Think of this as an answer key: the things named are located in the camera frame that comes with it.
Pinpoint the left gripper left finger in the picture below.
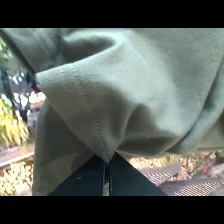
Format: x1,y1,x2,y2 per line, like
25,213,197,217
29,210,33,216
49,154,106,197

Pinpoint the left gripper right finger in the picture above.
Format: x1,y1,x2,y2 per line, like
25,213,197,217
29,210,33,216
108,151,168,197

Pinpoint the olive green shirt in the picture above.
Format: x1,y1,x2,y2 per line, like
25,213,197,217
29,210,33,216
0,28,224,197

